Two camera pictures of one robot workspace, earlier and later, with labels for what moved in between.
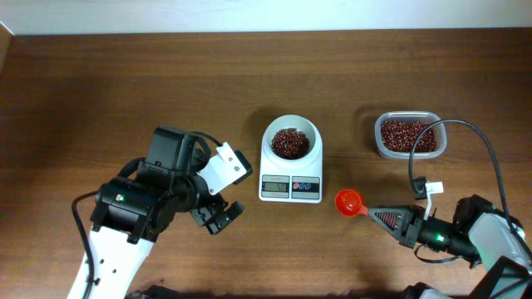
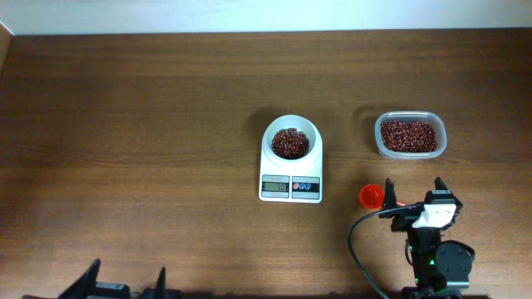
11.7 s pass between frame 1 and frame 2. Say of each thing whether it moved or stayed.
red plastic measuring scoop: moved
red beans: stayed
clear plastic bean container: stayed
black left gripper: moved
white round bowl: stayed
